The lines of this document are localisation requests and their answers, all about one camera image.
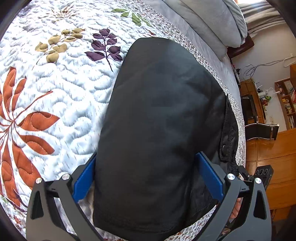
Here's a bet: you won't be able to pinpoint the black quilted pants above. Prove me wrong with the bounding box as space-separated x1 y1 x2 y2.
93 38 238 240

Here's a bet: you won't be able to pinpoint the right hand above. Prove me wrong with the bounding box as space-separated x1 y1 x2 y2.
230 198 242 219

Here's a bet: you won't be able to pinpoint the black chrome chair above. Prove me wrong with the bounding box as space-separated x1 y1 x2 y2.
245 123 280 141

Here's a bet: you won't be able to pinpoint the wooden desk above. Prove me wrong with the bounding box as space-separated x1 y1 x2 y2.
240 80 265 125

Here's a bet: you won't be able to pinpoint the folded grey duvet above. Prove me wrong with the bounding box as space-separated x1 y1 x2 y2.
143 0 230 61

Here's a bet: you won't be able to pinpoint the dark wooden headboard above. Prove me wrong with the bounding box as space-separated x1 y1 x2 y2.
227 35 254 59

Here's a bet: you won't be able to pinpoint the floral quilted bedspread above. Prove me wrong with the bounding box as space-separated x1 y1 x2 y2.
1 1 246 240

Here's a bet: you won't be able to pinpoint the top grey pillow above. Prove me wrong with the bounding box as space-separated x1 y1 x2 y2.
165 1 248 48

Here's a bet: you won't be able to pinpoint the wall bookshelf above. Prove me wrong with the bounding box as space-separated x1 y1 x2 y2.
274 78 295 130

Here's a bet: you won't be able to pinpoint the hanging white cables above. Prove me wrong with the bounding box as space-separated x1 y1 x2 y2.
242 53 296 78

